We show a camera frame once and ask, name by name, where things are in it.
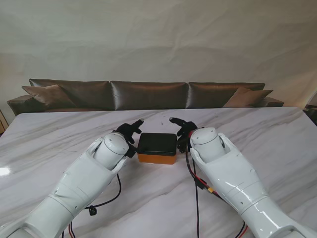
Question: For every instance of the orange tissue box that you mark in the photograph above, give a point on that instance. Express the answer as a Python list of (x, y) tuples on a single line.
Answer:
[(156, 158)]

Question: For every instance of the brown leather sofa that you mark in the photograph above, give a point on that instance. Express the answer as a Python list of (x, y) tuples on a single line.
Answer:
[(148, 96)]

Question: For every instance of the dark background object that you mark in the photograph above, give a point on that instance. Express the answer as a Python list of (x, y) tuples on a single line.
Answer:
[(311, 112)]

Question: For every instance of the wooden furniture piece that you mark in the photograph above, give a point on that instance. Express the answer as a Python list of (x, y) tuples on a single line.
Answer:
[(2, 121)]

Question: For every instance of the brown leather sofa back cushion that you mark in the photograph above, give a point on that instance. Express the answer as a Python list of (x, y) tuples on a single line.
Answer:
[(148, 95), (84, 94), (210, 95)]

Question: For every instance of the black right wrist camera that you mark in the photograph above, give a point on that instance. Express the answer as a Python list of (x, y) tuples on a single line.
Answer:
[(182, 146)]

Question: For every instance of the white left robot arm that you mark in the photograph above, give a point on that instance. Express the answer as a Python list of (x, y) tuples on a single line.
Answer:
[(74, 183)]

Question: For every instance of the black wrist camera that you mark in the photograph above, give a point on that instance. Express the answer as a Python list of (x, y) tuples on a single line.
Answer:
[(182, 146), (131, 150)]

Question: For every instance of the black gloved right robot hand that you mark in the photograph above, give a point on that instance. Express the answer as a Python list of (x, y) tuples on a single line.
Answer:
[(185, 127)]

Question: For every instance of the black tissue box base lid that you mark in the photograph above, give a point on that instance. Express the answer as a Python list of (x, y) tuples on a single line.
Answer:
[(157, 143)]

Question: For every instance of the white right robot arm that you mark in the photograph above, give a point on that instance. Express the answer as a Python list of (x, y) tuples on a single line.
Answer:
[(235, 173)]

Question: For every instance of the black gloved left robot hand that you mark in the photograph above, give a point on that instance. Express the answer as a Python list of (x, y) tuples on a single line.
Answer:
[(127, 131)]

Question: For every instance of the brown throw pillow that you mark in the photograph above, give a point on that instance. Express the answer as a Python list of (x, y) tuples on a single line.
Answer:
[(247, 98), (47, 95)]

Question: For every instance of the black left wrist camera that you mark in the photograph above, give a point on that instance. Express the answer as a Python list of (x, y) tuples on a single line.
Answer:
[(131, 150)]

